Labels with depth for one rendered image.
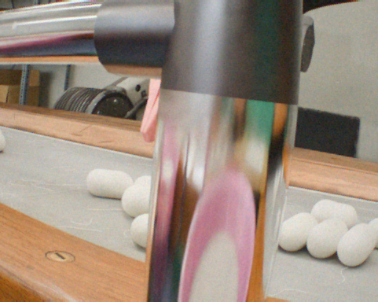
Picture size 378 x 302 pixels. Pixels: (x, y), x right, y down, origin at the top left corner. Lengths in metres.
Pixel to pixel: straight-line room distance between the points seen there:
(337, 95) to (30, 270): 2.30
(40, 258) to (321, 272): 0.15
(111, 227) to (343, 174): 0.25
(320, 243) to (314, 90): 2.19
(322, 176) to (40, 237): 0.33
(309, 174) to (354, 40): 1.96
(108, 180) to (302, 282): 0.18
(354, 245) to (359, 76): 2.15
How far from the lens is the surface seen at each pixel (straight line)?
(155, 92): 0.47
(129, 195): 0.32
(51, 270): 0.17
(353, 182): 0.47
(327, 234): 0.27
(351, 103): 2.40
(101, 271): 0.17
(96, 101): 0.89
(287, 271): 0.26
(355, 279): 0.26
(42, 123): 0.68
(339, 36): 2.44
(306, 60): 0.54
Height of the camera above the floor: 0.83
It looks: 8 degrees down
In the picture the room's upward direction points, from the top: 6 degrees clockwise
